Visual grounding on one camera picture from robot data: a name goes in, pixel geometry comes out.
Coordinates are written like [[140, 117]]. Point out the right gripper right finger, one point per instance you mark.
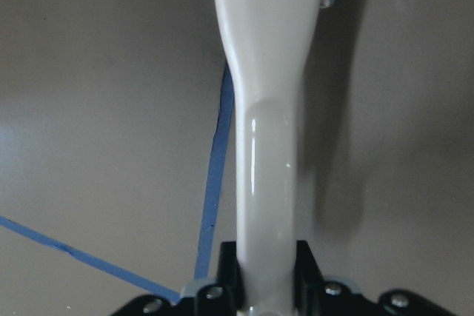
[[317, 295]]

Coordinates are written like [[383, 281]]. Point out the cream hand brush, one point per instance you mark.
[[266, 43]]

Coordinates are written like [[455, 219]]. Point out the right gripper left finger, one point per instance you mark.
[[225, 296]]

